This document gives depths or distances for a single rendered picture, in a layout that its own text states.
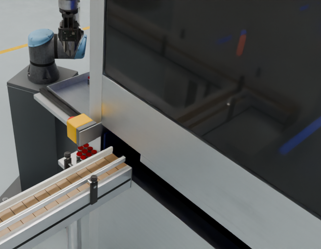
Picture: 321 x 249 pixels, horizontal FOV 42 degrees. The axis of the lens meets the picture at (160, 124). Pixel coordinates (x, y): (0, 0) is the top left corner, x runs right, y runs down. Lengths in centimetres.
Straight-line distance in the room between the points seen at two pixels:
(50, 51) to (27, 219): 95
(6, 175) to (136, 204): 141
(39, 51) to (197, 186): 110
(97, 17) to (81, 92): 63
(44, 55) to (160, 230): 100
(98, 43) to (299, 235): 77
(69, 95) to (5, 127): 136
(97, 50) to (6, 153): 171
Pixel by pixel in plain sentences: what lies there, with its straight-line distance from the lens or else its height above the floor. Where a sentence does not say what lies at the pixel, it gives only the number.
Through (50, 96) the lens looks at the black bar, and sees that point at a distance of 178.
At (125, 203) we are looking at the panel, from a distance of 154.
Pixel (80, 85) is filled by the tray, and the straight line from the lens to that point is 188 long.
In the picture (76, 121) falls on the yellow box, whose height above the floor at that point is 103.
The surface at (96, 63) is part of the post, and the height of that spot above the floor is 123.
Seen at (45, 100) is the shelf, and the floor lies 88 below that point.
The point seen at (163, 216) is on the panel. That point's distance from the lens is 139.
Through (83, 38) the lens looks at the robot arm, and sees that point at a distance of 200.
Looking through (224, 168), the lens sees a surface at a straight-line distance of 109.
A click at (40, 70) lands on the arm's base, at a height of 86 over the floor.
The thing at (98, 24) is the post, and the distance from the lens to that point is 127.
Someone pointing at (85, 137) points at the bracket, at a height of 99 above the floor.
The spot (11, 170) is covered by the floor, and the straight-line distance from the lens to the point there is 278.
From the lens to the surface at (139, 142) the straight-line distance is 130.
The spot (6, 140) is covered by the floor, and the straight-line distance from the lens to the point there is 301.
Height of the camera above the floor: 189
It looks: 37 degrees down
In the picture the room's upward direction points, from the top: 7 degrees clockwise
